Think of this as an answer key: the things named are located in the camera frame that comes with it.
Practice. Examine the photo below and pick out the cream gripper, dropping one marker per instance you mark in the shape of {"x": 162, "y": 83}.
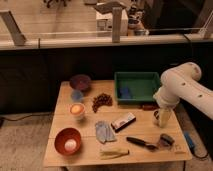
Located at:
{"x": 164, "y": 116}

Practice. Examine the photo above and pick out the dark red grape bunch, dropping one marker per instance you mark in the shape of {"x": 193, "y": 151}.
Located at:
{"x": 101, "y": 100}

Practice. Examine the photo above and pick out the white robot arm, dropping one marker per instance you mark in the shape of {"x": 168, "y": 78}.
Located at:
{"x": 181, "y": 82}

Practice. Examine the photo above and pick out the purple bowl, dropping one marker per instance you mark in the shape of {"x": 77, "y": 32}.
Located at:
{"x": 80, "y": 82}

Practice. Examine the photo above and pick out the red bowl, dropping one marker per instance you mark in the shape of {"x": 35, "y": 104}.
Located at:
{"x": 63, "y": 136}

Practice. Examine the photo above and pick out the small metal cup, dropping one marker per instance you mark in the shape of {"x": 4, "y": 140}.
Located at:
{"x": 156, "y": 118}

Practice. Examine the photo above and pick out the dark brown sponge block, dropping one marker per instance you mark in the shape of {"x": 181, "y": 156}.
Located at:
{"x": 166, "y": 140}

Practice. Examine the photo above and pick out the green plastic bin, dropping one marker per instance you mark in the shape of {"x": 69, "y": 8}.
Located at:
{"x": 142, "y": 86}

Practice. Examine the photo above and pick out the blue object in bin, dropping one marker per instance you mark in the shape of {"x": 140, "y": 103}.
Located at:
{"x": 125, "y": 93}

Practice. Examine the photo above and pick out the blue grey cloth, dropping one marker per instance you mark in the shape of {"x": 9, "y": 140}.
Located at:
{"x": 103, "y": 132}

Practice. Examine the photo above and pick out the white cup with orange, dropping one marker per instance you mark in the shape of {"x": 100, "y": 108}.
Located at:
{"x": 77, "y": 110}

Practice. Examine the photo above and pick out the small blue cup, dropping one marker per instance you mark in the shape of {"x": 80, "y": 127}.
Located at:
{"x": 77, "y": 96}

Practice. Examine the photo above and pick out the white ball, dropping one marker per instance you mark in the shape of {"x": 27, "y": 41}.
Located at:
{"x": 70, "y": 145}

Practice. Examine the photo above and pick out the white box in background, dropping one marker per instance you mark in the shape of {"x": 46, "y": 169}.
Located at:
{"x": 104, "y": 22}

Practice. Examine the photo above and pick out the black handled tool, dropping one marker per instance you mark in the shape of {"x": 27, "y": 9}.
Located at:
{"x": 142, "y": 143}

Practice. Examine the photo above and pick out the blue cable plug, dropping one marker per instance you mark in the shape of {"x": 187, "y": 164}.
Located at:
{"x": 189, "y": 140}

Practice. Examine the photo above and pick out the grey middle post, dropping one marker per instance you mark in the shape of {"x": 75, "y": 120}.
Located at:
{"x": 116, "y": 24}

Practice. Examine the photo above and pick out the grey post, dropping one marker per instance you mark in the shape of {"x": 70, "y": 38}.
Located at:
{"x": 17, "y": 36}
{"x": 116, "y": 24}

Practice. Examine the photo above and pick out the grey left post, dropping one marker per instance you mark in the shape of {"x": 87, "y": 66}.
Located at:
{"x": 17, "y": 36}

